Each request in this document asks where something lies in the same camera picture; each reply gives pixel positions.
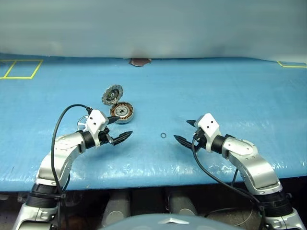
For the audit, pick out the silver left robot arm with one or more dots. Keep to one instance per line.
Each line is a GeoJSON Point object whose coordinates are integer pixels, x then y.
{"type": "Point", "coordinates": [62, 148]}

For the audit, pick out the blue foam table cover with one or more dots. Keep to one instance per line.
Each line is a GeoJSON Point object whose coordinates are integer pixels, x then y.
{"type": "Point", "coordinates": [216, 95]}

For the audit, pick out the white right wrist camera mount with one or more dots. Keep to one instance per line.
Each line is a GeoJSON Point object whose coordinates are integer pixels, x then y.
{"type": "Point", "coordinates": [208, 124]}

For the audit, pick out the silver finned motor cover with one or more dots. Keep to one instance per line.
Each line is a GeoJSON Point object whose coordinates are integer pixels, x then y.
{"type": "Point", "coordinates": [112, 94]}

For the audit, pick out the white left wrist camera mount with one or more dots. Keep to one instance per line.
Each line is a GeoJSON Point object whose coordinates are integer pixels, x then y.
{"type": "Point", "coordinates": [96, 119]}

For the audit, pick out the silver spoked end cap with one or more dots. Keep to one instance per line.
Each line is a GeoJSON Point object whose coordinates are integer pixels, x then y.
{"type": "Point", "coordinates": [81, 123]}

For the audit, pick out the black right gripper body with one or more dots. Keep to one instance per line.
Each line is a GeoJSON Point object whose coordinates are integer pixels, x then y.
{"type": "Point", "coordinates": [199, 141]}

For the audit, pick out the grey rounded block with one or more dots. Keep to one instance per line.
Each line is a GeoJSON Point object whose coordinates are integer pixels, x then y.
{"type": "Point", "coordinates": [115, 208]}
{"type": "Point", "coordinates": [182, 203]}

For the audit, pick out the motor stator with copper windings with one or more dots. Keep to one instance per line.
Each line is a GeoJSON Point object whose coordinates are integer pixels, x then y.
{"type": "Point", "coordinates": [122, 111]}

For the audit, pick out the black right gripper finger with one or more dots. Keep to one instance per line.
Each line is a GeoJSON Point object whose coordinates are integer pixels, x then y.
{"type": "Point", "coordinates": [183, 141]}
{"type": "Point", "coordinates": [193, 123]}

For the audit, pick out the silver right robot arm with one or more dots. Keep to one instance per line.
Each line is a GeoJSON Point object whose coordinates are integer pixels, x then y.
{"type": "Point", "coordinates": [251, 163]}

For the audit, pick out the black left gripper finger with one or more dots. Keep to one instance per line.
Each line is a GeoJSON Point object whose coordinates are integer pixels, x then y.
{"type": "Point", "coordinates": [112, 119]}
{"type": "Point", "coordinates": [121, 137]}

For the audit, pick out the grey robot torso with emblem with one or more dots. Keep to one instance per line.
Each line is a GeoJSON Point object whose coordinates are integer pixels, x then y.
{"type": "Point", "coordinates": [144, 222]}

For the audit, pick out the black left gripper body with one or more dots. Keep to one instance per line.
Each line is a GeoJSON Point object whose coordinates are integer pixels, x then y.
{"type": "Point", "coordinates": [104, 136]}

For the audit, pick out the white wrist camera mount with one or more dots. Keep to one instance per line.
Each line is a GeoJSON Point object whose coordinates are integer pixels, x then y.
{"type": "Point", "coordinates": [208, 124]}
{"type": "Point", "coordinates": [96, 119]}

